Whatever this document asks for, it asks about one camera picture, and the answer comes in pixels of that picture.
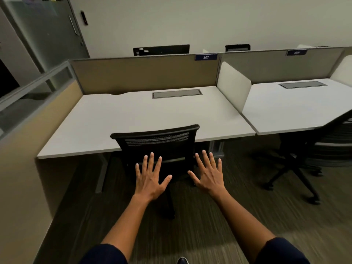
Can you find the person's left hand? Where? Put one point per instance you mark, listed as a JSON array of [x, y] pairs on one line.
[[150, 184]]

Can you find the black chair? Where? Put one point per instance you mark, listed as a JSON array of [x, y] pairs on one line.
[[330, 140], [176, 151]]

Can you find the tan fabric desk partition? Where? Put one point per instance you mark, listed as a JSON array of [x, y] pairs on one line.
[[137, 72]]

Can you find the navy left sleeve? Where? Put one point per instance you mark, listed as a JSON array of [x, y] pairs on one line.
[[104, 257]]

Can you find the grey fabric desk partition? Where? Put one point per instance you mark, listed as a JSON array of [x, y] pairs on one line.
[[275, 65]]

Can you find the navy right sleeve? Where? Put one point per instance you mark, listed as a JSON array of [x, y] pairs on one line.
[[283, 254]]

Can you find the person's right hand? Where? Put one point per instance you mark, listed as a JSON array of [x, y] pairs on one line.
[[211, 184]]

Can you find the white desk divider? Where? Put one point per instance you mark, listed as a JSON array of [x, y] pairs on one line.
[[205, 51], [304, 46], [232, 85], [343, 71]]

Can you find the black computer monitor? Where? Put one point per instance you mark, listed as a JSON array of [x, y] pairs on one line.
[[165, 50]]

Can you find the grey glass door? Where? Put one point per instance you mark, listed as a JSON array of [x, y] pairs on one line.
[[46, 32]]

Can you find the navy sleeve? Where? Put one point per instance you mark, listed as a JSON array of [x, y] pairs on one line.
[[104, 257], [283, 254]]

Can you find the black door card reader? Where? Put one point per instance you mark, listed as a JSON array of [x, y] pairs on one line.
[[84, 18]]

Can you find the person's left forearm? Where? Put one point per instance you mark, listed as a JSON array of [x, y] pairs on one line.
[[126, 228]]

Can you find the person's black shoe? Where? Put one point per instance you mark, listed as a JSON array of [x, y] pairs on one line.
[[183, 261]]

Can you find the person's right forearm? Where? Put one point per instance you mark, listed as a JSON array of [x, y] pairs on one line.
[[244, 228]]

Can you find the tan glass-topped side partition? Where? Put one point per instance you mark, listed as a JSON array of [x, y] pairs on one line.
[[22, 162]]

